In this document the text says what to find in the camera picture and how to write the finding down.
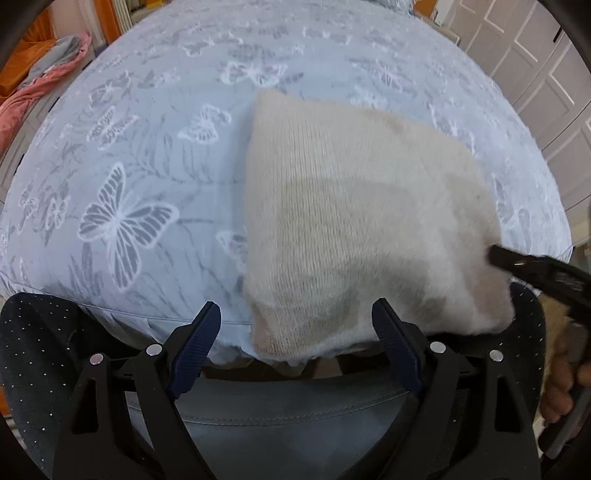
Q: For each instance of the pink blanket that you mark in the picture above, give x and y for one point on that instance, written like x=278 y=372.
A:
x=27 y=101

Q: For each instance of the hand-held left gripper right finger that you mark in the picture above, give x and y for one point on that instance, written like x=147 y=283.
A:
x=399 y=350

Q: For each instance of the blue butterfly print duvet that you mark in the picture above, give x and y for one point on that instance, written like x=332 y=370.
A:
x=138 y=161

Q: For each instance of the white wardrobe doors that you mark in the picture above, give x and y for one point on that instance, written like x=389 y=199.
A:
x=535 y=69

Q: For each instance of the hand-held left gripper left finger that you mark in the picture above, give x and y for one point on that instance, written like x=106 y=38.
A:
x=194 y=350

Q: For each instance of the cream sweater with black hearts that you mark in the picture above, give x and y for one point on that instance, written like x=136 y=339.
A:
x=360 y=221

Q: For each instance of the grey blanket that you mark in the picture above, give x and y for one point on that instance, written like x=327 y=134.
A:
x=55 y=57

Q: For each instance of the narrow orange curtain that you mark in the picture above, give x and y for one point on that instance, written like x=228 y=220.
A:
x=108 y=21

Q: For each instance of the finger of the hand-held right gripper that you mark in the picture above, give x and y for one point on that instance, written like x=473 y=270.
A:
x=531 y=267

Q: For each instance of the wide orange curtain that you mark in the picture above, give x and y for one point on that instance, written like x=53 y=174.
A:
x=23 y=60

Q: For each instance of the person's right hand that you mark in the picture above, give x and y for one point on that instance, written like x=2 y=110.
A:
x=561 y=383

